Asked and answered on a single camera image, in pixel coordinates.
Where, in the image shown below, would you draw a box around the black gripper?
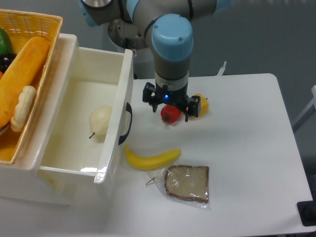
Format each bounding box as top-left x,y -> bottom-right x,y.
142,78 -> 190,122

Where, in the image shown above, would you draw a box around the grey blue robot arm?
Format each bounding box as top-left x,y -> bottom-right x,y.
78,0 -> 231,119

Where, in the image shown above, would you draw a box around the white open top drawer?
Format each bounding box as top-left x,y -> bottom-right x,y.
40,47 -> 133,184

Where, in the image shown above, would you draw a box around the white drawer cabinet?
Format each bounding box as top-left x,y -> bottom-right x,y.
0,34 -> 113,204

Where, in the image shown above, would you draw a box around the red bell pepper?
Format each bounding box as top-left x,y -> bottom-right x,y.
160,105 -> 181,124

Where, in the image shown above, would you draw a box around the yellow bell pepper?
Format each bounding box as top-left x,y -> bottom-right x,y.
187,93 -> 209,118

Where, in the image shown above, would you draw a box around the yellow banana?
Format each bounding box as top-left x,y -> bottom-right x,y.
124,146 -> 182,170

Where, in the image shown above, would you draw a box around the pale white pear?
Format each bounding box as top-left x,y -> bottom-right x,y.
89,105 -> 112,139

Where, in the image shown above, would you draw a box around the bread slice in plastic bag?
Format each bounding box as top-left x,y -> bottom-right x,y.
147,164 -> 210,209

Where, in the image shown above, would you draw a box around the white twisted bread piece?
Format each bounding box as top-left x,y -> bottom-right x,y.
10,85 -> 36,132

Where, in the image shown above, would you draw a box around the orange baguette loaf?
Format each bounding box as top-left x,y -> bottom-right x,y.
0,37 -> 50,127

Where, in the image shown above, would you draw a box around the black object at table edge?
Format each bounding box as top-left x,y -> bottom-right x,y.
297,200 -> 316,227

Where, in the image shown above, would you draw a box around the yellow wicker basket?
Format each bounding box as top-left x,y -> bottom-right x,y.
0,9 -> 63,164

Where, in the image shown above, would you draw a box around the dark purple grapes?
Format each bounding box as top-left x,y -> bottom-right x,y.
0,52 -> 17,73

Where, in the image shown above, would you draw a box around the green pepper in basket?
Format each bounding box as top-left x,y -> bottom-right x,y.
0,28 -> 13,54

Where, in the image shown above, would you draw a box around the dark blue drawer handle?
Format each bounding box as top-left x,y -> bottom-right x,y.
118,102 -> 133,145

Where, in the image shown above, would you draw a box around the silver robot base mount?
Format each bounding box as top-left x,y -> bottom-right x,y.
108,19 -> 148,50

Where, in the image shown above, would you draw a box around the white chair frame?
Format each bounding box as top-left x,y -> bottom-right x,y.
292,85 -> 316,133

